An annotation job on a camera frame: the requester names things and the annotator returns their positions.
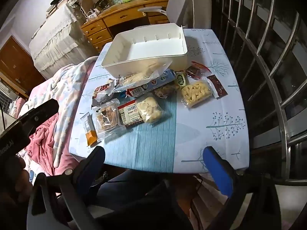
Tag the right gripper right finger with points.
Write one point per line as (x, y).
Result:
(220, 170)

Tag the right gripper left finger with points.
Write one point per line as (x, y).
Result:
(88, 169)

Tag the orange white stick packet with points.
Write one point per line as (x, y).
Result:
(90, 132)

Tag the fried cracker clear packet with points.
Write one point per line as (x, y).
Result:
(106, 117)

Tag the white barcode snack packet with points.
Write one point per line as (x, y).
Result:
(129, 114)

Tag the brown chocolate sachet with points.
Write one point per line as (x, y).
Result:
(217, 87)

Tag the red jujube snack packet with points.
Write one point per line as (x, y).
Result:
(103, 93)

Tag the yellow puffed snack clear bag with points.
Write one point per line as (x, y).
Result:
(195, 93)

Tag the pale puffed snack small bag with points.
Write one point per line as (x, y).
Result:
(149, 109)

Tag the nut cluster red-edge packet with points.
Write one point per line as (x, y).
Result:
(166, 90)

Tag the large pale pastry bag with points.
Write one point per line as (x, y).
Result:
(141, 78)

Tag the green pineapple cake packet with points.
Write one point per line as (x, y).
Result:
(181, 79)

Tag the dark jerky red-trim packet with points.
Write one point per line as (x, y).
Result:
(197, 71)

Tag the blue red biscuit roll pack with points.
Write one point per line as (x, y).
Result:
(167, 76)

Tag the person's hand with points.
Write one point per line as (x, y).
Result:
(15, 186)

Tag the pink blanket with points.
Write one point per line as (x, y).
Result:
(48, 151)

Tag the tree print tablecloth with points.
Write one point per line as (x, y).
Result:
(175, 143)

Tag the wooden door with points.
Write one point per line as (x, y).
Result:
(17, 65)

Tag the floral fleece blanket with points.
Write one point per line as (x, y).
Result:
(66, 87)

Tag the lace covered cabinet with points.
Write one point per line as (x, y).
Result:
(60, 41)

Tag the white plastic storage bin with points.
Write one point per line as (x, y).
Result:
(136, 50)

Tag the wooden desk with drawers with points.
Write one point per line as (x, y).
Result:
(119, 18)

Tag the grey office chair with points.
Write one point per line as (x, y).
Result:
(194, 14)

